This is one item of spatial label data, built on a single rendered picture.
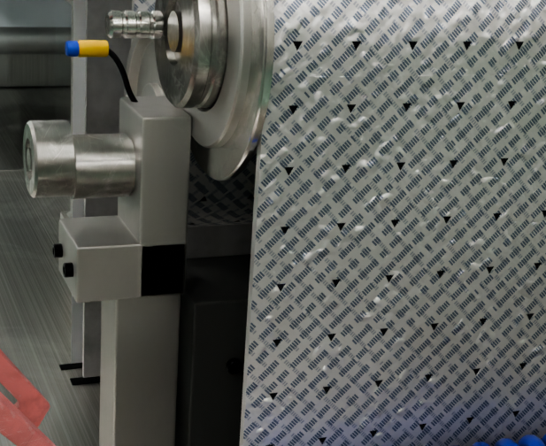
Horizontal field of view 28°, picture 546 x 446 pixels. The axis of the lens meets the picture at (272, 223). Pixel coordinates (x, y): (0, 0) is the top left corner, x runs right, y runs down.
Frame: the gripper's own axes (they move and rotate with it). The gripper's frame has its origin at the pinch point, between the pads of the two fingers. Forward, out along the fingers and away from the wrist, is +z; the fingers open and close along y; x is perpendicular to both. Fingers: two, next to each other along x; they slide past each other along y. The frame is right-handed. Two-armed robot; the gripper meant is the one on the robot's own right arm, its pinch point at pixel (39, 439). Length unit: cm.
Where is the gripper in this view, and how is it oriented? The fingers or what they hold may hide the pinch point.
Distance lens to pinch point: 54.4
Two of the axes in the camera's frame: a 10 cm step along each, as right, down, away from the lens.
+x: 5.3, -8.4, -0.9
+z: 7.7, 4.3, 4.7
